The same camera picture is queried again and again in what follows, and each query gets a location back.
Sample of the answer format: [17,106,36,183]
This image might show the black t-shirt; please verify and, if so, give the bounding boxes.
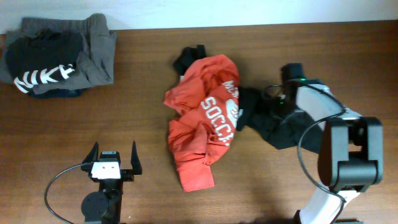
[173,45,322,154]

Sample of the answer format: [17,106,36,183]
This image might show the orange red t-shirt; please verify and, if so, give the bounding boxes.
[164,55,239,192]

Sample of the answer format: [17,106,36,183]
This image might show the black folded shirt white letters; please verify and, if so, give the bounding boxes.
[5,30,83,93]

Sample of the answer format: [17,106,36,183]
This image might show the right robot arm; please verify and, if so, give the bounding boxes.
[280,78,384,224]

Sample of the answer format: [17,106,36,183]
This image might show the grey folded pants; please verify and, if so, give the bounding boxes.
[2,13,117,95]

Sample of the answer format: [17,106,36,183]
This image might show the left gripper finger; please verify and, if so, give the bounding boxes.
[131,141,142,175]
[82,142,99,164]

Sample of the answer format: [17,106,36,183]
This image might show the dark navy folded garment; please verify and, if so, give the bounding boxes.
[28,89,85,99]

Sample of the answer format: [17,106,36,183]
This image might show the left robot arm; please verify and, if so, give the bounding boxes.
[81,142,142,224]

